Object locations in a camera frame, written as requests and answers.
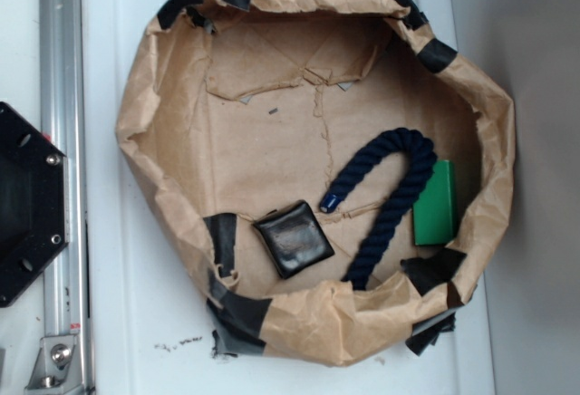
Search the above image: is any dark blue rope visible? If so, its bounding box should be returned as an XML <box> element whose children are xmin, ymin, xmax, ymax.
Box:
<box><xmin>318</xmin><ymin>127</ymin><xmax>439</xmax><ymax>291</ymax></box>

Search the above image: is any green box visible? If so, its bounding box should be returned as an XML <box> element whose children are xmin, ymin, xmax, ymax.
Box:
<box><xmin>412</xmin><ymin>160</ymin><xmax>459</xmax><ymax>246</ymax></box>

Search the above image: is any black leather box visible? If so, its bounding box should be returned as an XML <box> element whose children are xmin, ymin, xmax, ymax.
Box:
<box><xmin>253</xmin><ymin>200</ymin><xmax>334</xmax><ymax>279</ymax></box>

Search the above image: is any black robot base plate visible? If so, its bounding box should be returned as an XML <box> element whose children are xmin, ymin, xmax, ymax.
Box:
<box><xmin>1</xmin><ymin>102</ymin><xmax>68</xmax><ymax>308</ymax></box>

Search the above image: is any silver corner bracket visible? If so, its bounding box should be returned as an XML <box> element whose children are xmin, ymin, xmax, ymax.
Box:
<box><xmin>24</xmin><ymin>334</ymin><xmax>82</xmax><ymax>394</ymax></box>

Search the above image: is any brown paper bag bin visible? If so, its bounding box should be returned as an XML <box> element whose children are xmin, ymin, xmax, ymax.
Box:
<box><xmin>116</xmin><ymin>0</ymin><xmax>515</xmax><ymax>366</ymax></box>

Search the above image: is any aluminium frame rail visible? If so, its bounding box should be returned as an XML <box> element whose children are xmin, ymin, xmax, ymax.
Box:
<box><xmin>40</xmin><ymin>0</ymin><xmax>96</xmax><ymax>394</ymax></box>

